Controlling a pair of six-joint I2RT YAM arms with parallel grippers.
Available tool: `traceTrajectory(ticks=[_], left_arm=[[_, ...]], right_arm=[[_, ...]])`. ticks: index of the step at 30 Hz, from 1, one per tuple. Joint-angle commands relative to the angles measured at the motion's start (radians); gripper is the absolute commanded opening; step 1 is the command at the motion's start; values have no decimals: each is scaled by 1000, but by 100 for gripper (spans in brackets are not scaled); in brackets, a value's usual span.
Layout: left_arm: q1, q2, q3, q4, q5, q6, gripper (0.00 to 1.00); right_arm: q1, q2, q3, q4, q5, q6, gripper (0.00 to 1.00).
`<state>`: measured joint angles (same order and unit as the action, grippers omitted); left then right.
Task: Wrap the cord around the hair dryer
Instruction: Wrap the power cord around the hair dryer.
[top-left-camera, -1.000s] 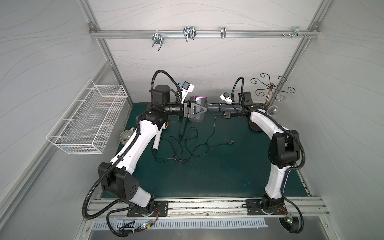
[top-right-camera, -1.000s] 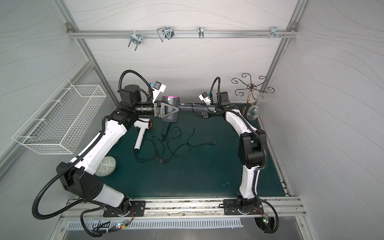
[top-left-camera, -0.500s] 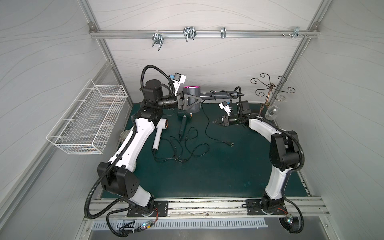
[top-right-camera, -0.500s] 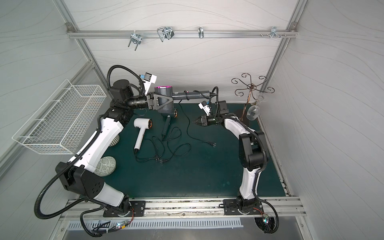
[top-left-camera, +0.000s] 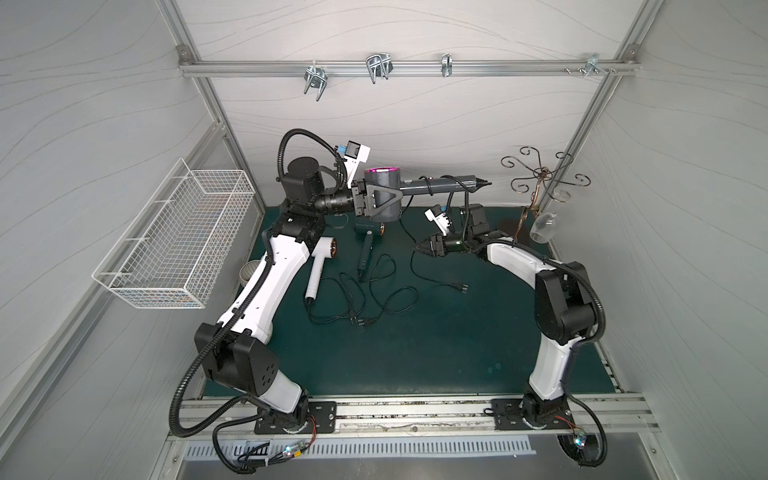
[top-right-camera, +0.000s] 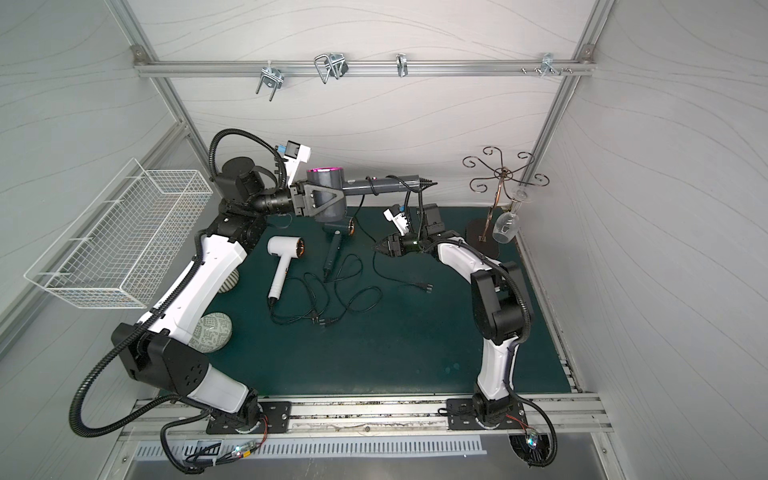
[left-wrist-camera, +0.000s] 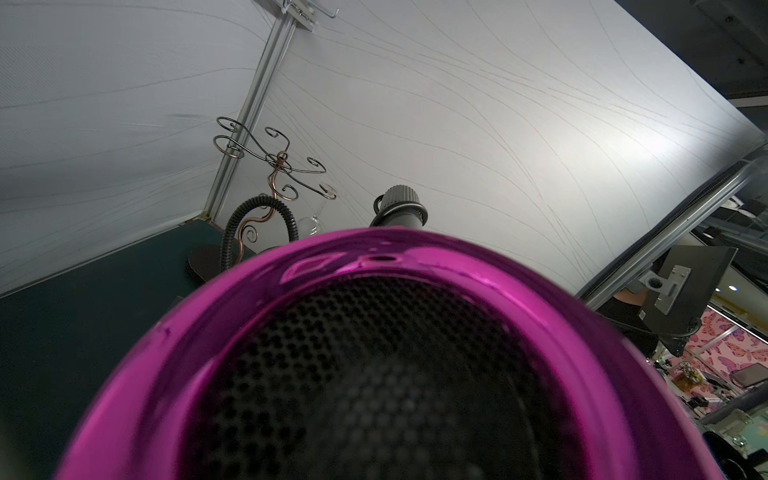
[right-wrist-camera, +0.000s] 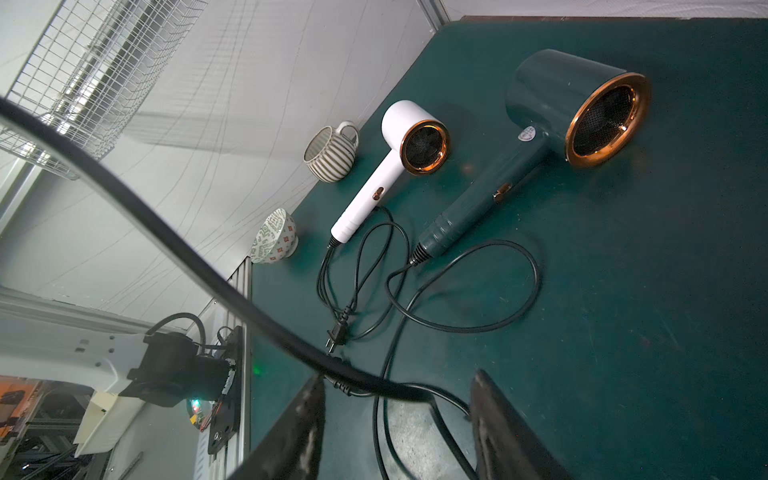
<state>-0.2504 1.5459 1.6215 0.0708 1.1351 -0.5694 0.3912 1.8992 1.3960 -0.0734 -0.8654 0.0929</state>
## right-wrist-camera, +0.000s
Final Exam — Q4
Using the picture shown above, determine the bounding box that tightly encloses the green dryer black cord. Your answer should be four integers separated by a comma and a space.
371, 239, 542, 480

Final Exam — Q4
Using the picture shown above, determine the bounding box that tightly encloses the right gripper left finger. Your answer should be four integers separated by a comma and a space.
229, 374, 326, 480

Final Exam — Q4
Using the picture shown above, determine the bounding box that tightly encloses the green table mat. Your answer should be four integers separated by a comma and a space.
248, 17, 768, 480

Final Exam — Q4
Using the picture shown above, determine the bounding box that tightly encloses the patterned ceramic bowl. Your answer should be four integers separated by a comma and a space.
250, 208, 299, 264

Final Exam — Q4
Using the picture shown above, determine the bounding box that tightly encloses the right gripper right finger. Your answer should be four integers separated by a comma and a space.
470, 370, 571, 479

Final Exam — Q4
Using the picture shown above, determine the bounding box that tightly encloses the white dryer black cord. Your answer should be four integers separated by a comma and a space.
316, 205, 412, 354

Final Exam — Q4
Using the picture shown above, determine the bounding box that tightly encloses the white wire basket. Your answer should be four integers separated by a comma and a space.
7, 0, 207, 160

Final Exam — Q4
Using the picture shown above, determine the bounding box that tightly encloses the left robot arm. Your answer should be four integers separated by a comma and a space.
1, 288, 237, 407

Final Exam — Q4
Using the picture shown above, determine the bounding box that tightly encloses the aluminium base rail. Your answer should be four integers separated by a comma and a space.
191, 257, 254, 480

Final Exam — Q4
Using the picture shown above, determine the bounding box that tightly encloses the dark green hair dryer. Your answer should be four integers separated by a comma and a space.
409, 49, 651, 265

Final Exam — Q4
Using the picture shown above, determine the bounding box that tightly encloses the striped ceramic mug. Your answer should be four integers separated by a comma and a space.
303, 121, 360, 183

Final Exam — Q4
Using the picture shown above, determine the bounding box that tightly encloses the white hair dryer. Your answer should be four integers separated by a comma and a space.
330, 100, 450, 244

